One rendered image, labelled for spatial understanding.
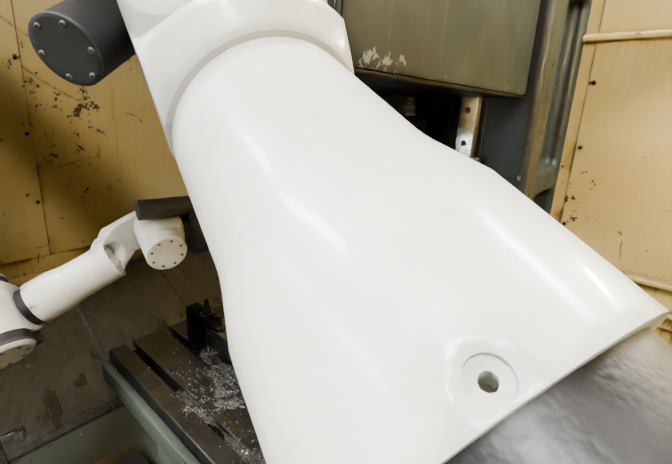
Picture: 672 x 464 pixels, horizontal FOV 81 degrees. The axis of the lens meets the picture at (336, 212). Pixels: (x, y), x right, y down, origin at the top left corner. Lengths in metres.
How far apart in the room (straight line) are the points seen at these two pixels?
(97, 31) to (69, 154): 1.46
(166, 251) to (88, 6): 0.51
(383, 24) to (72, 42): 0.34
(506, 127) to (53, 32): 0.94
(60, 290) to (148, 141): 1.10
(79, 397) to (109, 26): 1.33
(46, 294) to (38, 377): 0.80
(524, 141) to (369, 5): 0.65
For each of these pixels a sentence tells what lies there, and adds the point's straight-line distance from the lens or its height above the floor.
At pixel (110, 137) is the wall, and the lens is 1.71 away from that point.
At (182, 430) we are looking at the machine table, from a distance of 0.93.
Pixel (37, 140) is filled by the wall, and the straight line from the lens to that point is 1.65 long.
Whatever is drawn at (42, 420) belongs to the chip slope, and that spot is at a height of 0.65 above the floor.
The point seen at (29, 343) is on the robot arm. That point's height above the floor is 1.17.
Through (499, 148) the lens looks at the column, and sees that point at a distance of 1.05.
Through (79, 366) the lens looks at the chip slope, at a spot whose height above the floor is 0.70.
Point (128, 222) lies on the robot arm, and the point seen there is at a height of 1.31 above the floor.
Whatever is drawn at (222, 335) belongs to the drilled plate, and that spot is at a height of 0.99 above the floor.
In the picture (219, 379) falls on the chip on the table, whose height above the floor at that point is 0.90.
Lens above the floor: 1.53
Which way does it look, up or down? 15 degrees down
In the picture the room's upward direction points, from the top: 3 degrees clockwise
